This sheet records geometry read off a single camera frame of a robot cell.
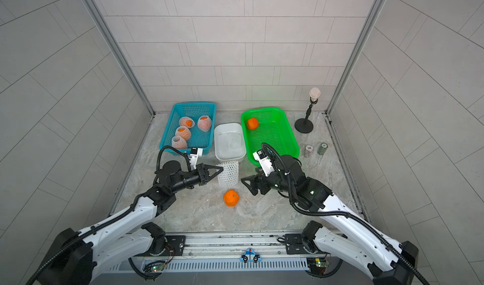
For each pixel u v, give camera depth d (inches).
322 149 37.2
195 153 27.8
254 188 23.1
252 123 41.4
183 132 38.2
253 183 22.8
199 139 40.4
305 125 42.8
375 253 15.7
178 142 36.0
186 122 40.9
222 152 38.0
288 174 19.3
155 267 25.4
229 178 28.1
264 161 23.5
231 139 39.4
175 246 27.9
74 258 14.9
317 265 26.7
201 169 25.8
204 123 40.2
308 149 36.7
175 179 23.9
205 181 25.9
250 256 26.7
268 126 43.1
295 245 27.9
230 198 30.9
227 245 28.5
